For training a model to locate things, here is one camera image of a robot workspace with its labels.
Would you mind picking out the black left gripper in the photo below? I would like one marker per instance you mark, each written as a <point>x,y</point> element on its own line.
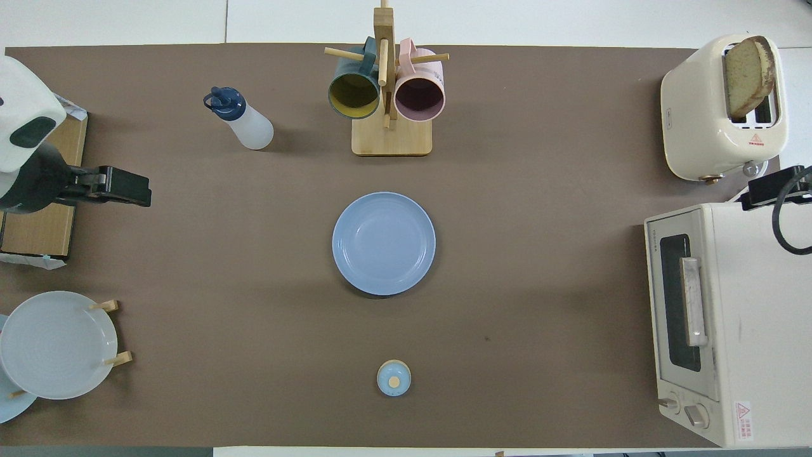
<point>32,181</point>

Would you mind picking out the slice of toast bread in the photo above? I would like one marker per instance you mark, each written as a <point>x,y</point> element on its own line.
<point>747,76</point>

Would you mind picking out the white squeeze bottle blue cap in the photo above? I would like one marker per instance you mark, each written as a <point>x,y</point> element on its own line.
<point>250,127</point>

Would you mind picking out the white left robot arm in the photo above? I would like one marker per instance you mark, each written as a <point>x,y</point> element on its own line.
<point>25,89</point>

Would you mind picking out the wooden plate rack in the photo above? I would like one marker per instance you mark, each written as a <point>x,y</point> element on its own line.
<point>111,306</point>

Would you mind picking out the grey round plate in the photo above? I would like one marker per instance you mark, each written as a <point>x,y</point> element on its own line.
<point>57,346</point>

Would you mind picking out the light blue round plate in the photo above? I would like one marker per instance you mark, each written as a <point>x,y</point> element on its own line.
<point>9,409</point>

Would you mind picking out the cream two-slot toaster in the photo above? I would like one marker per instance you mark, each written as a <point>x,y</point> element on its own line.
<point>694,127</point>

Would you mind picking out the wooden two-tier shelf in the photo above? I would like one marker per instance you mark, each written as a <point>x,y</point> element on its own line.
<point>38,231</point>

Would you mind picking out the white checked cloth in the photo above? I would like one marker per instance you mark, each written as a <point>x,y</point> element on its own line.
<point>32,261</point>

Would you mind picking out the white toaster oven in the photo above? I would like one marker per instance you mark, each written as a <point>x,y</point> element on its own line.
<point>755,330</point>

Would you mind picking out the brown table mat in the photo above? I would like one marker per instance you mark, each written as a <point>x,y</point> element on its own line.
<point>539,285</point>

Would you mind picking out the dark teal mug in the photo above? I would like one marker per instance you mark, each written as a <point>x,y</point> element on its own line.
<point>353,95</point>

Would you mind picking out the wooden mug tree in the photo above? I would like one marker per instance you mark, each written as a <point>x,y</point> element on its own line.
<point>391,139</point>

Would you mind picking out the pink mug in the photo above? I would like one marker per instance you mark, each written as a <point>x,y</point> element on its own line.
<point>419,98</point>

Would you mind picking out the small blue dome wooden knob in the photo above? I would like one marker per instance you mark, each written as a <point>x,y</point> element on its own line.
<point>393,378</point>

